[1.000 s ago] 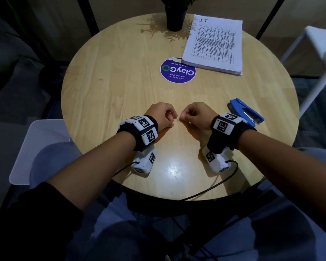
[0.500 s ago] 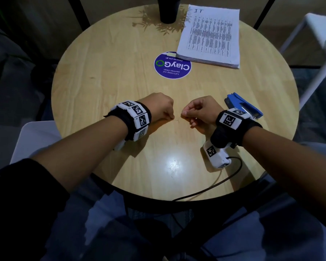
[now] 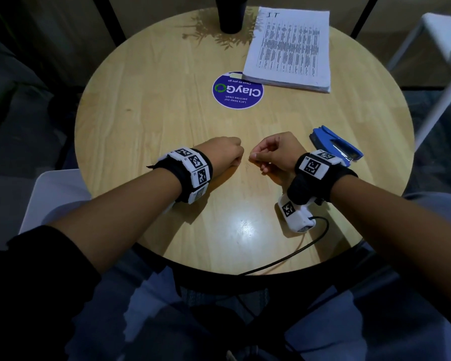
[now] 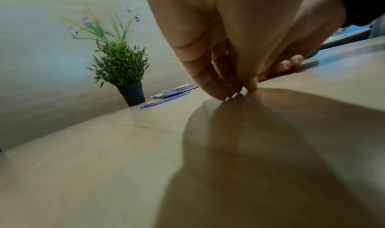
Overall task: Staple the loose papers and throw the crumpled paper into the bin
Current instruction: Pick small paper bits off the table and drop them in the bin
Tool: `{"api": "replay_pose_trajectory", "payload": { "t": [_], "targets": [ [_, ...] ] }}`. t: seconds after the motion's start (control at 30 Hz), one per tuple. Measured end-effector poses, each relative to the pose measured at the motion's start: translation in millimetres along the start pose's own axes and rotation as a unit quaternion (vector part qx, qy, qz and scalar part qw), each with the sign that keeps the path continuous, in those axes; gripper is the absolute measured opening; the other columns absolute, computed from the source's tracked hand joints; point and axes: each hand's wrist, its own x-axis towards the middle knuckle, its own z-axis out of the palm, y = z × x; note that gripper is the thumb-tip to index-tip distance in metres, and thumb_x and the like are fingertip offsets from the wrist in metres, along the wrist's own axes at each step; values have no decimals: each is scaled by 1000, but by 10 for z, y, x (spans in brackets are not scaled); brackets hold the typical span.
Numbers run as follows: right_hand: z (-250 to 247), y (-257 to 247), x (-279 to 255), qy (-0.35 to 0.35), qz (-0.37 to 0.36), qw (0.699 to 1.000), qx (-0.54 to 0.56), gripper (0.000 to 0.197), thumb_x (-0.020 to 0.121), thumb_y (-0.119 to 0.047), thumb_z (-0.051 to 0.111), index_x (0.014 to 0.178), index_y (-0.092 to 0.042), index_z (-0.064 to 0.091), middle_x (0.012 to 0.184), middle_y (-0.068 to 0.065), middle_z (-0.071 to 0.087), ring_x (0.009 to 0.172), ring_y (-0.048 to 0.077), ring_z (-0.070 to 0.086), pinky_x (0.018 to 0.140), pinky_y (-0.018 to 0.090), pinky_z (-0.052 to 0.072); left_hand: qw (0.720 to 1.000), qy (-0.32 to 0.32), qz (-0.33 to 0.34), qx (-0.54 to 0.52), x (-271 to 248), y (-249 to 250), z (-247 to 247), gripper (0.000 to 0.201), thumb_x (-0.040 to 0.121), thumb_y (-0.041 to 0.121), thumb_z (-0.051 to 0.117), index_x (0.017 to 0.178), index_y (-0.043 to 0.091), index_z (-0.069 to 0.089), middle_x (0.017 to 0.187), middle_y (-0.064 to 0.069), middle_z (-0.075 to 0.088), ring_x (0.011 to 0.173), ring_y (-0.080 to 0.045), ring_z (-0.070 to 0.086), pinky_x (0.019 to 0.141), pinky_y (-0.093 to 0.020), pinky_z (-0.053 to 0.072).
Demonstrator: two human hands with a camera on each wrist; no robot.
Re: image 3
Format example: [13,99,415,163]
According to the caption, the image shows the person's left hand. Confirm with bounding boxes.
[193,136,245,179]

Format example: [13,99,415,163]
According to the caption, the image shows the person's right hand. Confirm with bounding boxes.
[249,131,308,175]

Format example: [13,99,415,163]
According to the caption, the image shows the blue stapler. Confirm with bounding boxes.
[309,125,364,168]

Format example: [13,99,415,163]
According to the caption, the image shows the stack of white printed papers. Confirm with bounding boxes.
[242,6,331,94]

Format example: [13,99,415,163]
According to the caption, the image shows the person's left forearm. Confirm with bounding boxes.
[49,168,183,275]

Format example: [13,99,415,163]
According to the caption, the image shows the person's right forearm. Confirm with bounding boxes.
[330,175,451,309]

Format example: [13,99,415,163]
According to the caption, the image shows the person's grey trousers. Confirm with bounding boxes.
[66,191,451,361]

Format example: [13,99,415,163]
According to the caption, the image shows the person's black sleeve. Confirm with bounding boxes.
[0,225,101,361]

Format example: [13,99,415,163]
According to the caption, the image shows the black right wristband with markers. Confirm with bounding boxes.
[287,149,358,206]

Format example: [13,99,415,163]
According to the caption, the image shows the round purple sticker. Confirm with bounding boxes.
[211,72,265,110]

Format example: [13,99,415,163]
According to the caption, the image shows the small potted green plant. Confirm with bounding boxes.
[214,0,249,34]

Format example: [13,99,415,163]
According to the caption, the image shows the white metal chair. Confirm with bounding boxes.
[385,12,451,151]

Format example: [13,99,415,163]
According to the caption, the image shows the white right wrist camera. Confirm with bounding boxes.
[278,194,317,234]

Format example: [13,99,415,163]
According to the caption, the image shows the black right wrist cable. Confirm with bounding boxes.
[239,217,330,277]

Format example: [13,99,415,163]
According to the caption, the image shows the black partition frame post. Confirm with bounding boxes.
[350,0,381,40]
[90,0,127,48]

